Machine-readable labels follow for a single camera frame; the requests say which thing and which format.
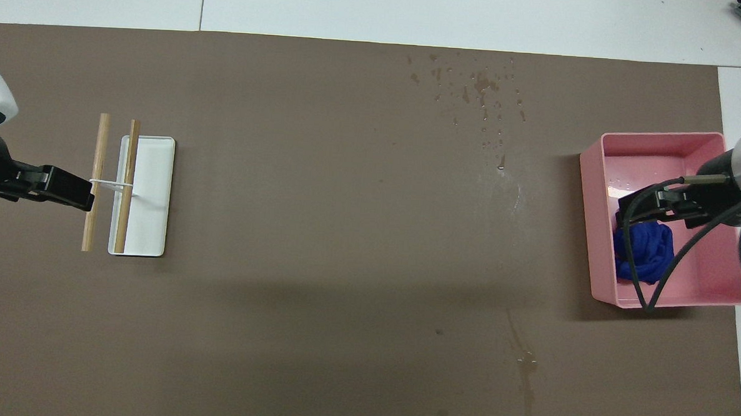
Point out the white towel rack tray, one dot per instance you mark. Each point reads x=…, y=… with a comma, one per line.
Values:
x=152, y=192

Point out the blue towel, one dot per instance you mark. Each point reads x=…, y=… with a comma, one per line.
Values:
x=650, y=251

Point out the brown table mat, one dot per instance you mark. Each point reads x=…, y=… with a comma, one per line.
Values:
x=344, y=232

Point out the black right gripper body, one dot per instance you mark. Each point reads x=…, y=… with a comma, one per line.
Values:
x=721, y=186

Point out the wooden rack rod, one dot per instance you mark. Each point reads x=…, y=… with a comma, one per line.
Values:
x=100, y=146
x=125, y=210

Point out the pink plastic bin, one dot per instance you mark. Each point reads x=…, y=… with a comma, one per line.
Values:
x=698, y=285

